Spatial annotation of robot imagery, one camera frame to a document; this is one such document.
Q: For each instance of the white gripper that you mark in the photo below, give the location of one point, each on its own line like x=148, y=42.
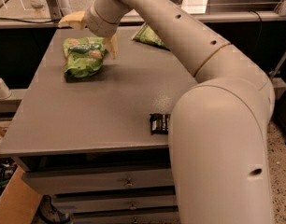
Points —
x=96, y=23

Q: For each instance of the green rice chip bag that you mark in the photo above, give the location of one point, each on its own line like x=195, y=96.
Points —
x=84, y=56

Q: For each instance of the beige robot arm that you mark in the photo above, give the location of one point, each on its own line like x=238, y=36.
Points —
x=218, y=128

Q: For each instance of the green kettle chip bag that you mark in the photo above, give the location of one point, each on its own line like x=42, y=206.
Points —
x=147, y=36

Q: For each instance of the black rxbar chocolate bar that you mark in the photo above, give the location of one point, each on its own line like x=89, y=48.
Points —
x=159, y=123

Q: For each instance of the white cylindrical object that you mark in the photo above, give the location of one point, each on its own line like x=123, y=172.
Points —
x=5, y=92

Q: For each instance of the grey drawer cabinet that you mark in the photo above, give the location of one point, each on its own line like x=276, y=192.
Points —
x=78, y=140

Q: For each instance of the top drawer knob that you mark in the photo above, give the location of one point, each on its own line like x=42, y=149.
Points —
x=128, y=184

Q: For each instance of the drawer knob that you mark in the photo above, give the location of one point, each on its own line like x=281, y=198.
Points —
x=128, y=184
x=132, y=207

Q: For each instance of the middle drawer knob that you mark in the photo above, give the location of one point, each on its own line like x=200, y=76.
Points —
x=132, y=207

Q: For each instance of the cardboard box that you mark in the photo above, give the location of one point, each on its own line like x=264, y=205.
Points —
x=18, y=202

